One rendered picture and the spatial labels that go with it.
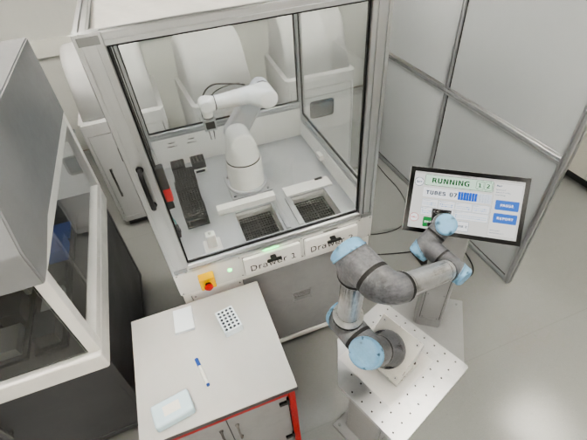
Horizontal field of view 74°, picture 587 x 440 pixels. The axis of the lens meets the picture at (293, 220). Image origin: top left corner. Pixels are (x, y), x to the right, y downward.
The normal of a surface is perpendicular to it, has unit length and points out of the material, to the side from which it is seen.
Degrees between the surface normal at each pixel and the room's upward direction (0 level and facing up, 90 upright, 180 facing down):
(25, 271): 90
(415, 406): 0
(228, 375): 0
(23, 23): 90
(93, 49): 90
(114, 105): 90
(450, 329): 5
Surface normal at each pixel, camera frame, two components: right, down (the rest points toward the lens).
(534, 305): -0.05, -0.73
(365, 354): -0.49, -0.11
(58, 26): 0.36, 0.62
